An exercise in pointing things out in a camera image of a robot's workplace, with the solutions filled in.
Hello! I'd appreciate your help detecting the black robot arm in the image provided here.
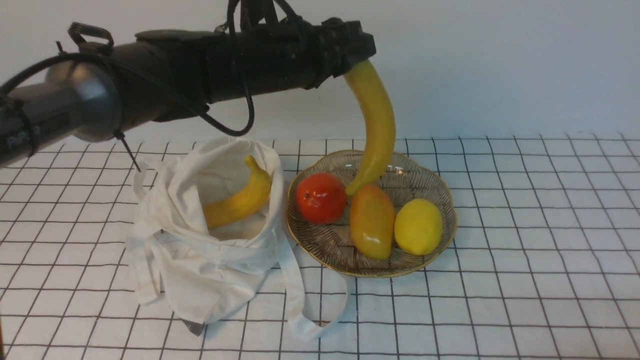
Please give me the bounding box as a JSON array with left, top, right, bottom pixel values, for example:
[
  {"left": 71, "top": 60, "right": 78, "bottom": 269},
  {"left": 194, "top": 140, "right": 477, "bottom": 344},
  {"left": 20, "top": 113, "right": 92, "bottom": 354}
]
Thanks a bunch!
[{"left": 0, "top": 18, "right": 377, "bottom": 167}]

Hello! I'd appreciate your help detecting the yellow lemon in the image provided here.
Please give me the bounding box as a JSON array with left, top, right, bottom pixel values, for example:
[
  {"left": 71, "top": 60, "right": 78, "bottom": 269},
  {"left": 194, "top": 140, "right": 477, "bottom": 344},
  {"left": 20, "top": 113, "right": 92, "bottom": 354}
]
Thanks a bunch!
[{"left": 394, "top": 199, "right": 443, "bottom": 256}]

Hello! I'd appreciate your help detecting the orange yellow mango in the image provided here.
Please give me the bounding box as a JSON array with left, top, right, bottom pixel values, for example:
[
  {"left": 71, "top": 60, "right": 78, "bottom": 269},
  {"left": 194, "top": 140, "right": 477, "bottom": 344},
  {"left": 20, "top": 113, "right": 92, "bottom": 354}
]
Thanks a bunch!
[{"left": 349, "top": 184, "right": 396, "bottom": 261}]

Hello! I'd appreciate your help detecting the yellow banana with stem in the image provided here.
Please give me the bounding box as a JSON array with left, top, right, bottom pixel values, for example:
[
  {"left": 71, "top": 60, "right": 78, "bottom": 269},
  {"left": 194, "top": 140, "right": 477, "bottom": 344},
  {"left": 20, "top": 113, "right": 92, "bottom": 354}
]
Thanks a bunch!
[{"left": 202, "top": 155, "right": 272, "bottom": 229}]

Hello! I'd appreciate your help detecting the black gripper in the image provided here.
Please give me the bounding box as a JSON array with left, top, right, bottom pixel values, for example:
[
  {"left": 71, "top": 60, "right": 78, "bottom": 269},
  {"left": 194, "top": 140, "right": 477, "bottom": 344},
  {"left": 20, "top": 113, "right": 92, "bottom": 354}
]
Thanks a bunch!
[{"left": 302, "top": 17, "right": 377, "bottom": 90}]

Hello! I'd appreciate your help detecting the white grid tablecloth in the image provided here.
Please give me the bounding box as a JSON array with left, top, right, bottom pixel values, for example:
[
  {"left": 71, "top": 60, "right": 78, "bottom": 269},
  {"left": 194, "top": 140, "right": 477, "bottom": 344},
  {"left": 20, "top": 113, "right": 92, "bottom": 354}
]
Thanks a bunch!
[{"left": 0, "top": 136, "right": 640, "bottom": 360}]

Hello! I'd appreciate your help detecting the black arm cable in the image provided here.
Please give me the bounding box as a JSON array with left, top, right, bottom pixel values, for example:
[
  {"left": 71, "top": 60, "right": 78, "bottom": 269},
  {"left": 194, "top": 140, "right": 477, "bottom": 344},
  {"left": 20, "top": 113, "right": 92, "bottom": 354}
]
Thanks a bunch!
[{"left": 0, "top": 0, "right": 306, "bottom": 173}]

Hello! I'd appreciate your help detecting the red orange tomato fruit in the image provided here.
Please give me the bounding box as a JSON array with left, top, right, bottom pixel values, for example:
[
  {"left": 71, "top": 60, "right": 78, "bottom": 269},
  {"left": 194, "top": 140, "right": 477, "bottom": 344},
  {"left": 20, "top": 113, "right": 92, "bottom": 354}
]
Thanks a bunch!
[{"left": 295, "top": 172, "right": 348, "bottom": 224}]

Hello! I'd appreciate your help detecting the yellow banana with green tip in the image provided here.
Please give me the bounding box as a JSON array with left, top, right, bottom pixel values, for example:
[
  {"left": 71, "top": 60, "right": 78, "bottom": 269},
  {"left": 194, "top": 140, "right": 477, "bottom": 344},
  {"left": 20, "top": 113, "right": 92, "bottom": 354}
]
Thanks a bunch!
[{"left": 343, "top": 60, "right": 396, "bottom": 196}]

